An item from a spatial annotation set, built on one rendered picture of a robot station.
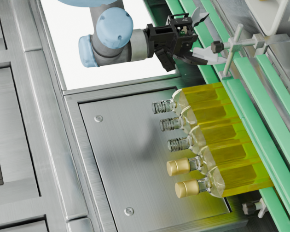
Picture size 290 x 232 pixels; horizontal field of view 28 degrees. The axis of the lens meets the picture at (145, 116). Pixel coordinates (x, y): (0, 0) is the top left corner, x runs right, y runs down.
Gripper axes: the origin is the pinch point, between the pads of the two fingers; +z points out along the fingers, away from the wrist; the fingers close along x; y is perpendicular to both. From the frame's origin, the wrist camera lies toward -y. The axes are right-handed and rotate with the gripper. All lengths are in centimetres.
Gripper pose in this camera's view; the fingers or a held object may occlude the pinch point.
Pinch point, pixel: (218, 38)
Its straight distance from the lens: 146.2
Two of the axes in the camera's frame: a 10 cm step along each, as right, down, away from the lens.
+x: -2.8, -8.4, 4.6
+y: 1.5, -5.2, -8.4
